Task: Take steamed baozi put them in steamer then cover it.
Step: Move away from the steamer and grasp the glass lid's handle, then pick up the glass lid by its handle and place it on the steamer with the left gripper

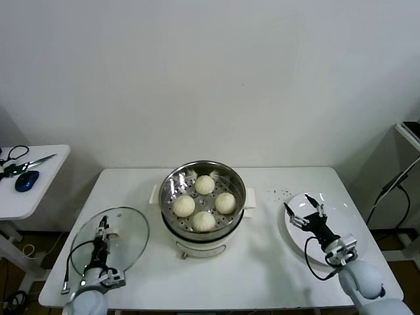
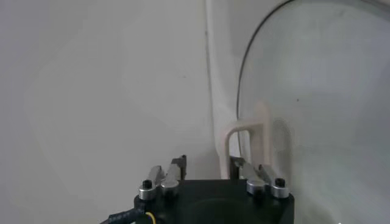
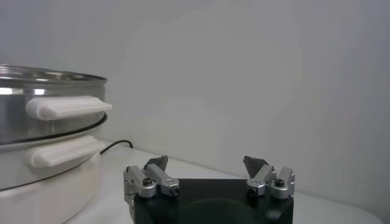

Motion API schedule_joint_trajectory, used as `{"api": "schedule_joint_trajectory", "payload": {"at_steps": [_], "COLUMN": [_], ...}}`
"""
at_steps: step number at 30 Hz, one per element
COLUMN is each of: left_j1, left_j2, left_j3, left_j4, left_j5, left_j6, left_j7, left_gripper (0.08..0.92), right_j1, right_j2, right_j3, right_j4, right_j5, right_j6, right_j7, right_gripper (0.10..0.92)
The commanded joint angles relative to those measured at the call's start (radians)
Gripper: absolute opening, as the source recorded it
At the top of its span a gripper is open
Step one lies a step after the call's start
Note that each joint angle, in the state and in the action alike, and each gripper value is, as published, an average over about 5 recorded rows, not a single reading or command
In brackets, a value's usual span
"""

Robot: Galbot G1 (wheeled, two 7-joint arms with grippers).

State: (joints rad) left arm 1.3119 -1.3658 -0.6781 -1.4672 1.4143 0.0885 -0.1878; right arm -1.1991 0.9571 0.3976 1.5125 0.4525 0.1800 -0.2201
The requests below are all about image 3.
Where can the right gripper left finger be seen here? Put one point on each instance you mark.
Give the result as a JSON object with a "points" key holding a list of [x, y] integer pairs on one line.
{"points": [[158, 178]]}

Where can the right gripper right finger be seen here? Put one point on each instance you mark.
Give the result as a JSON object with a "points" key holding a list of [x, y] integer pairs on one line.
{"points": [[262, 176]]}

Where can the white electric cooker pot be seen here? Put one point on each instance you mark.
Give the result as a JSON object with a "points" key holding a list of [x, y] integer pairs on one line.
{"points": [[45, 194]]}

